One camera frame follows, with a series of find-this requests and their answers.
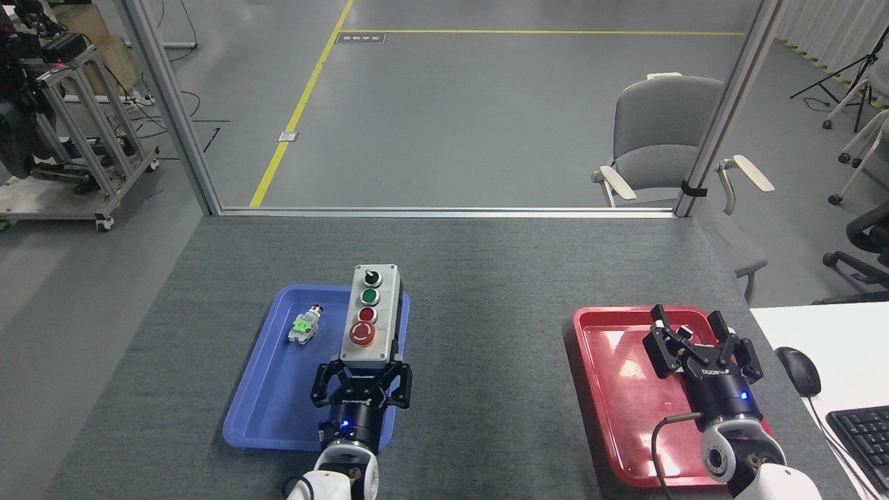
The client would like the cardboard box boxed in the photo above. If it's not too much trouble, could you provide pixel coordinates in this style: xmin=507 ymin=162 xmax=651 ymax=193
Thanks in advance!
xmin=52 ymin=3 xmax=141 ymax=96

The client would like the black keyboard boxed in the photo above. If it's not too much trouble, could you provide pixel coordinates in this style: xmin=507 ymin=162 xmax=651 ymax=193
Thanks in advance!
xmin=826 ymin=406 xmax=889 ymax=495

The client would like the black office chair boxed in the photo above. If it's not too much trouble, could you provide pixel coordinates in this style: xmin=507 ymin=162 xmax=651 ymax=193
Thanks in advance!
xmin=813 ymin=201 xmax=889 ymax=305

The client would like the silver aluminium post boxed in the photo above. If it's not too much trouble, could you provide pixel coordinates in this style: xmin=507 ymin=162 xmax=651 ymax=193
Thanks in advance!
xmin=124 ymin=0 xmax=223 ymax=216
xmin=675 ymin=0 xmax=784 ymax=218

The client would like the grey control box with buttons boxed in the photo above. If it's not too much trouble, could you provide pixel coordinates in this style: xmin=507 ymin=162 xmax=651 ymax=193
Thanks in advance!
xmin=338 ymin=264 xmax=407 ymax=369

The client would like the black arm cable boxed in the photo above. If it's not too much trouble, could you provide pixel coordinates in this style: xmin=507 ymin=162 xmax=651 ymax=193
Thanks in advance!
xmin=651 ymin=412 xmax=704 ymax=500

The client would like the white curtain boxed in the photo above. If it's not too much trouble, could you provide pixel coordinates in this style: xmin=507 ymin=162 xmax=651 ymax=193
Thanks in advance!
xmin=774 ymin=0 xmax=889 ymax=105

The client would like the grey armchair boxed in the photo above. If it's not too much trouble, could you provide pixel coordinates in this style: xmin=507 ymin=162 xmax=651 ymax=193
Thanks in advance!
xmin=592 ymin=73 xmax=775 ymax=306

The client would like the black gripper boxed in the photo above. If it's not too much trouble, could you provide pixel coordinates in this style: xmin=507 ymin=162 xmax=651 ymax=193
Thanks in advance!
xmin=310 ymin=358 xmax=413 ymax=453
xmin=642 ymin=304 xmax=763 ymax=426

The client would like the white wheeled chair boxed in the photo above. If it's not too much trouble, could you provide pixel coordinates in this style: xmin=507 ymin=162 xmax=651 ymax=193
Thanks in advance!
xmin=828 ymin=110 xmax=889 ymax=206
xmin=822 ymin=76 xmax=873 ymax=133

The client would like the red-capped push button switch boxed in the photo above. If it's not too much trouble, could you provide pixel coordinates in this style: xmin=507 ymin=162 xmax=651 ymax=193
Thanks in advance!
xmin=288 ymin=303 xmax=327 ymax=346

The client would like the red plastic tray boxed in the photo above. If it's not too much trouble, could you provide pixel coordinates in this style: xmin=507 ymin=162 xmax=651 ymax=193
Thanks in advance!
xmin=572 ymin=306 xmax=779 ymax=488

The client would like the aluminium frame cart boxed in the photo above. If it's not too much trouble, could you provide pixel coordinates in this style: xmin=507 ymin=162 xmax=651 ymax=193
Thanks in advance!
xmin=0 ymin=45 xmax=160 ymax=233

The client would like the black mouse cable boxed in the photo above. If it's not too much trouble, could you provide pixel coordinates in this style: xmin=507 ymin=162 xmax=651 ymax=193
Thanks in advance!
xmin=807 ymin=396 xmax=877 ymax=500

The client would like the black tripod stand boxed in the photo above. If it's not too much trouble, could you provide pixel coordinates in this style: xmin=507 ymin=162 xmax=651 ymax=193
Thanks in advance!
xmin=790 ymin=26 xmax=889 ymax=133

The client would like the black computer mouse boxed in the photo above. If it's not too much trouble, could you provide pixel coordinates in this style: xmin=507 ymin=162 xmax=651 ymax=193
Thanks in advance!
xmin=775 ymin=346 xmax=822 ymax=398

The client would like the blue plastic tray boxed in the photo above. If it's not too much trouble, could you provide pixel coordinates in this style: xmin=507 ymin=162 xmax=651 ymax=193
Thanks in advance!
xmin=222 ymin=285 xmax=412 ymax=452

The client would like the white desk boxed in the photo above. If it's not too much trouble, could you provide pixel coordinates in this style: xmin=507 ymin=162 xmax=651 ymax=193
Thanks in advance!
xmin=749 ymin=301 xmax=889 ymax=500

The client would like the black machine on cart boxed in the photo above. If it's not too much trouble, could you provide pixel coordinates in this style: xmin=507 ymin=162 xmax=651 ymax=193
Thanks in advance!
xmin=0 ymin=0 xmax=74 ymax=180

